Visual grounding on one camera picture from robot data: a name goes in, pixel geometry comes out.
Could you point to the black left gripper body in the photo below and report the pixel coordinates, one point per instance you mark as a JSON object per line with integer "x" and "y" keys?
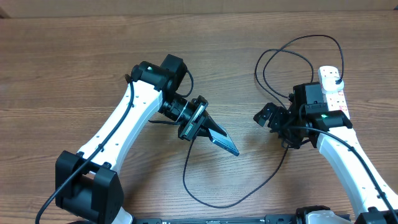
{"x": 190, "y": 122}

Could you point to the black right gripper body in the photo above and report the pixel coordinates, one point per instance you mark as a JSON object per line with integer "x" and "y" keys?
{"x": 279, "y": 121}

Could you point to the blue Galaxy smartphone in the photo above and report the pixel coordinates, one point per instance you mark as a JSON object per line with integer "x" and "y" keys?
{"x": 223, "y": 141}

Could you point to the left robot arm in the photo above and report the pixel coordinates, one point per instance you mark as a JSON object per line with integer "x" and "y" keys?
{"x": 87, "y": 182}

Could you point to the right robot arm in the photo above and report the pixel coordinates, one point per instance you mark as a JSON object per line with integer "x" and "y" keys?
{"x": 308, "y": 119}

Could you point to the white charger plug adapter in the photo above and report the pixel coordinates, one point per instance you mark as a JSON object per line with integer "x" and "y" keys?
{"x": 331, "y": 85}

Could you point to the white power strip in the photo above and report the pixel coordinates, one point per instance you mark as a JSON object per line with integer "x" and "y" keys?
{"x": 335, "y": 101}

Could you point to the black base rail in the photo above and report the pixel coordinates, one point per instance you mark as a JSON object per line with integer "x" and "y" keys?
{"x": 268, "y": 219}

